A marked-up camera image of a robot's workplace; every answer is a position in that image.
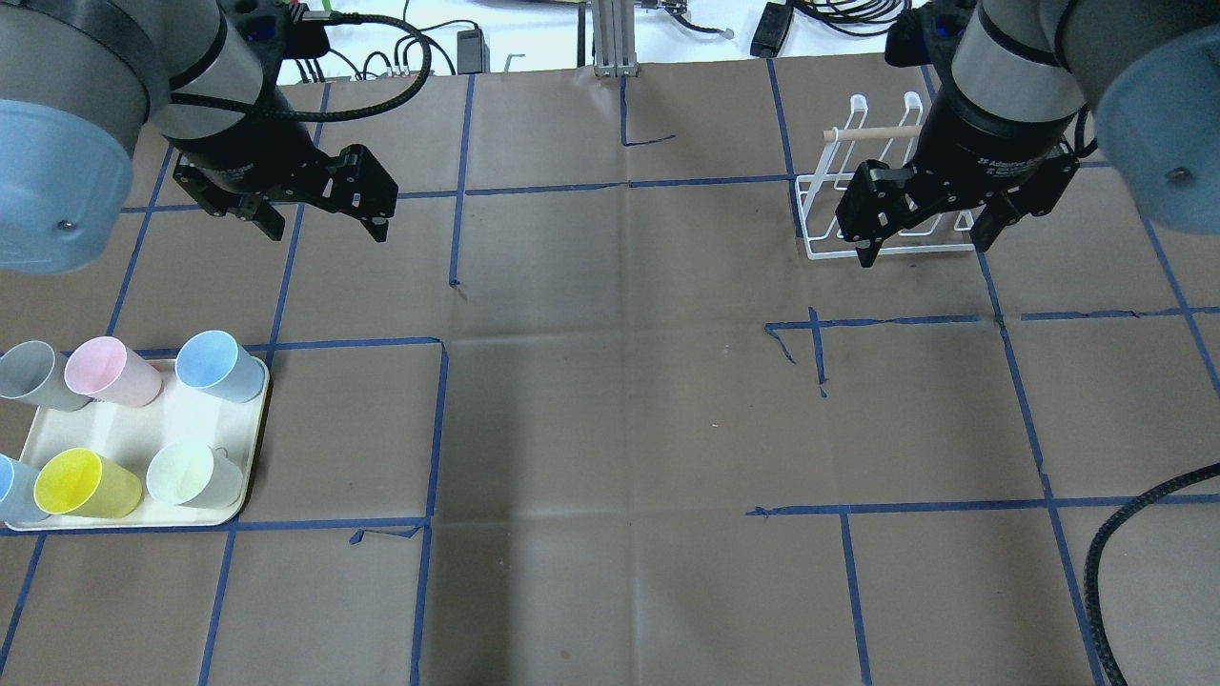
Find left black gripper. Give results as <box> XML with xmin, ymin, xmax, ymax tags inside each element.
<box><xmin>173</xmin><ymin>116</ymin><xmax>399</xmax><ymax>243</ymax></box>

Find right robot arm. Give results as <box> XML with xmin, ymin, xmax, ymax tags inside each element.
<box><xmin>836</xmin><ymin>1</ymin><xmax>1219</xmax><ymax>269</ymax></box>

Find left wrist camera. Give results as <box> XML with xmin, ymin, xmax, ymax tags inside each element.
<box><xmin>218</xmin><ymin>1</ymin><xmax>331</xmax><ymax>63</ymax></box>

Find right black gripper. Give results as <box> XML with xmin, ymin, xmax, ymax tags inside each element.
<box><xmin>834</xmin><ymin>105</ymin><xmax>1080</xmax><ymax>269</ymax></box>

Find black power adapter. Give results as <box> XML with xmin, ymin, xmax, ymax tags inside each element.
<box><xmin>748</xmin><ymin>1</ymin><xmax>794</xmax><ymax>59</ymax></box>

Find pale green cup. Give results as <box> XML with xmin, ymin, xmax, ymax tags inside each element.
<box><xmin>145</xmin><ymin>439</ymin><xmax>245</xmax><ymax>509</ymax></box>

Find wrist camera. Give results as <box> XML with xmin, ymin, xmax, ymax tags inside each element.
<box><xmin>885</xmin><ymin>1</ymin><xmax>977</xmax><ymax>72</ymax></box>
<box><xmin>218</xmin><ymin>1</ymin><xmax>331</xmax><ymax>63</ymax></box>

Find aluminium frame post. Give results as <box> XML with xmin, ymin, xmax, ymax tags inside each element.
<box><xmin>590</xmin><ymin>0</ymin><xmax>638</xmax><ymax>78</ymax></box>

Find pink cup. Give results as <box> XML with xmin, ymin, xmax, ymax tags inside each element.
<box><xmin>63</xmin><ymin>337</ymin><xmax>163</xmax><ymax>408</ymax></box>

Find cream plastic tray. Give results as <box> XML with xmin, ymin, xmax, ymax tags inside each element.
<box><xmin>6</xmin><ymin>359</ymin><xmax>270</xmax><ymax>533</ymax></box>

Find light blue cup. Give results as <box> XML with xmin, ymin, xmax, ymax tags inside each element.
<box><xmin>1</xmin><ymin>454</ymin><xmax>50</xmax><ymax>524</ymax></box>
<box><xmin>174</xmin><ymin>330</ymin><xmax>267</xmax><ymax>403</ymax></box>

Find grey cup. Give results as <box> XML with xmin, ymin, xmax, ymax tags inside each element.
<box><xmin>1</xmin><ymin>341</ymin><xmax>92</xmax><ymax>413</ymax></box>

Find yellow cup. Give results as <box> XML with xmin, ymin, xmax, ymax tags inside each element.
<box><xmin>33</xmin><ymin>448</ymin><xmax>144</xmax><ymax>518</ymax></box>

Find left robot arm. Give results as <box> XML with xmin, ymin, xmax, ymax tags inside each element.
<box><xmin>1</xmin><ymin>1</ymin><xmax>421</xmax><ymax>276</ymax></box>

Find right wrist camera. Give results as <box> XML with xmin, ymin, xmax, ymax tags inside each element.
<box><xmin>885</xmin><ymin>1</ymin><xmax>977</xmax><ymax>72</ymax></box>

